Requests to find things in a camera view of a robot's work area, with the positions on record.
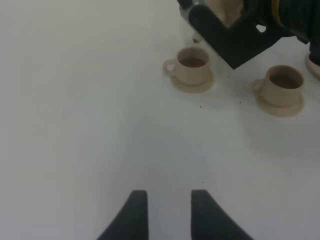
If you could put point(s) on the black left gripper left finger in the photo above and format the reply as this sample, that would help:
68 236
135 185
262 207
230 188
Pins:
132 222

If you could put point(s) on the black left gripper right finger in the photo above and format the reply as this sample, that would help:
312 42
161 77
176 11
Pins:
210 222

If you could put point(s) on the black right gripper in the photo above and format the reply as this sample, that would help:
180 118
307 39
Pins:
287 18

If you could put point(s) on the tan ceramic teapot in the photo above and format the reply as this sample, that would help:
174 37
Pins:
212 20

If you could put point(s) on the tan teacup near centre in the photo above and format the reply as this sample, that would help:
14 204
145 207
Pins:
281 86

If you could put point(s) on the tan teacup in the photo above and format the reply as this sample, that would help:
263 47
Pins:
281 86
191 66

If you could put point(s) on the tan saucer near centre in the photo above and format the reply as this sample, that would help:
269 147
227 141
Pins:
283 112

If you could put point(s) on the tan teacup far left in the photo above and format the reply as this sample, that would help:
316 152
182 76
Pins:
191 66

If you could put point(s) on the tan saucer far left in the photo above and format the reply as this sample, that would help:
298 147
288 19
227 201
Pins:
194 89

